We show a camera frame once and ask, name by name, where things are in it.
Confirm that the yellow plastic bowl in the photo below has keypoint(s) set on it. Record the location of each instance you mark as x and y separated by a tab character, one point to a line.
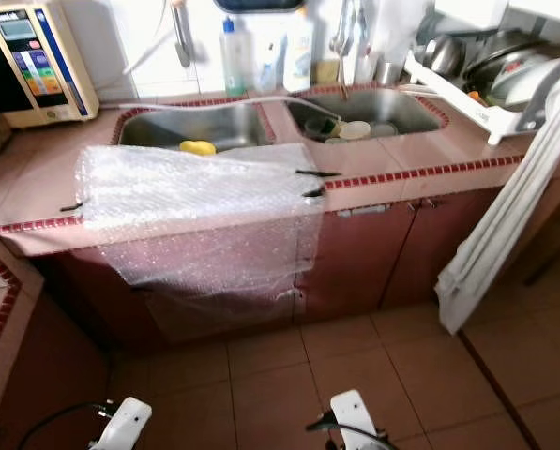
198	147

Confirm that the short black tape strip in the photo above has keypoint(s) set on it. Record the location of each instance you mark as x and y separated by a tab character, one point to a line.
73	206
313	192

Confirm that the cream water ionizer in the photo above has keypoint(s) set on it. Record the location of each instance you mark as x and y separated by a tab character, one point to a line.
68	56

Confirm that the clear bubble wrap sheet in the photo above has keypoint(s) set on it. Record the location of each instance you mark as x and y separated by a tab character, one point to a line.
195	216

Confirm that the stainless steel sink basin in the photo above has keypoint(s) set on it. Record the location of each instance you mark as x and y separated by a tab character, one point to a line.
223	127
406	111

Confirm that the clear cup with toothbrushes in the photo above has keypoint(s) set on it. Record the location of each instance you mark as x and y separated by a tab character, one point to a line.
268	77

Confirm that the long black tape strip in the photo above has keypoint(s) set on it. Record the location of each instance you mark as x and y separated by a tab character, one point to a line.
317	172

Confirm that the clear drinking glass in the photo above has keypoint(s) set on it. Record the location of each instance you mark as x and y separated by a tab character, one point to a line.
319	128

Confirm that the white detergent bottle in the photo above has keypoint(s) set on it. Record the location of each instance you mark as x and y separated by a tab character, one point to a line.
298	56

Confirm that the yellow sponge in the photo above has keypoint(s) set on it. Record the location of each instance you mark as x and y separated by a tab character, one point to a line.
324	72

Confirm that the pink cabinet door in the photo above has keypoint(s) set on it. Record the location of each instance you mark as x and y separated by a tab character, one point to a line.
355	262
444	234

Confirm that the white cup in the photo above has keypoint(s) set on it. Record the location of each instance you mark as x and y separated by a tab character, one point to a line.
355	130

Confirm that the chrome sink faucet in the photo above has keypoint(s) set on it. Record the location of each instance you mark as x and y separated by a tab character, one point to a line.
342	37

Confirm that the steel cup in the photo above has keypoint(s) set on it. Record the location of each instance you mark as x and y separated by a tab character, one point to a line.
387	73

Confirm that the white dish rack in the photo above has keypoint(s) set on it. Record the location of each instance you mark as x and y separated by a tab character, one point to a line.
458	94

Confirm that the small steel mixing bowl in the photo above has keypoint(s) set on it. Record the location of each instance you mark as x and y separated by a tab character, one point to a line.
446	56

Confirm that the large steel pot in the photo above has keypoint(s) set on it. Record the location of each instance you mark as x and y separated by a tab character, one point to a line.
514	70

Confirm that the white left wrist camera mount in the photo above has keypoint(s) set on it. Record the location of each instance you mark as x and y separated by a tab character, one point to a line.
127	427

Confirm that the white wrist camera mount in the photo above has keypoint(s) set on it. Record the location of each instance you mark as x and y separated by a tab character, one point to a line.
355	422
127	427

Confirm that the wall tap with grey lever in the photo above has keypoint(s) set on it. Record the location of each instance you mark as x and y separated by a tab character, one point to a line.
183	42

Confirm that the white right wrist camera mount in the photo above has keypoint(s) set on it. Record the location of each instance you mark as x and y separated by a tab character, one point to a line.
355	422

